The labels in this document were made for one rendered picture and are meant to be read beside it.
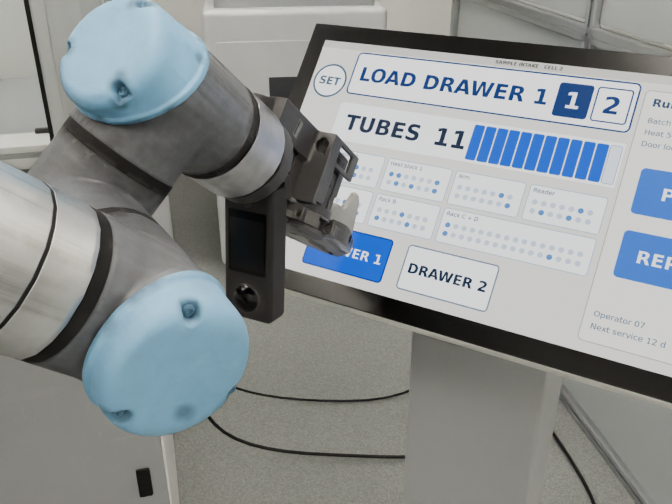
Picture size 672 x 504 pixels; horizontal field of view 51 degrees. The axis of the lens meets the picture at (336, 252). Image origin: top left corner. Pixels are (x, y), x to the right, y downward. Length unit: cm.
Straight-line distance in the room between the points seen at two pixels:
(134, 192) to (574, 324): 40
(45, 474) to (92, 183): 85
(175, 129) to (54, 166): 7
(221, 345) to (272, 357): 198
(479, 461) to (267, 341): 156
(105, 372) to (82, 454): 90
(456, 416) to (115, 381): 61
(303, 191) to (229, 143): 13
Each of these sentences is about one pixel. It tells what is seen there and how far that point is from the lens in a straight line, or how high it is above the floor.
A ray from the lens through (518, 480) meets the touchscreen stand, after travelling 89.
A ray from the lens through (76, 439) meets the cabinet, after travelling 119.
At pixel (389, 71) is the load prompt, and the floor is 116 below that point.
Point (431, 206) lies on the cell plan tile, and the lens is 71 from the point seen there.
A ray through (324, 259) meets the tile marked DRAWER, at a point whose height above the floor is 99.
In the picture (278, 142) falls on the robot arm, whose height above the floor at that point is 117.
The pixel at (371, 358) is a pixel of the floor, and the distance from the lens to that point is 229.
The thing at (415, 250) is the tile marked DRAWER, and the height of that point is 102.
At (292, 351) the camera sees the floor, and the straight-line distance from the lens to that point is 232.
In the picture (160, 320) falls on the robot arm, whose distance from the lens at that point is 30.
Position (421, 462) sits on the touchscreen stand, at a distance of 94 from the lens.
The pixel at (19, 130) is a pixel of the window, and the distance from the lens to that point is 97.
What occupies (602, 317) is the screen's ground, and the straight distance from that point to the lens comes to 65.
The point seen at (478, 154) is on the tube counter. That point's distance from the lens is 72.
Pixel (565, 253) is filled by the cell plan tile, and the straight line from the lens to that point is 67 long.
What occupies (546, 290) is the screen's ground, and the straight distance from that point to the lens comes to 66.
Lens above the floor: 133
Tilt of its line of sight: 27 degrees down
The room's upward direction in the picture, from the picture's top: straight up
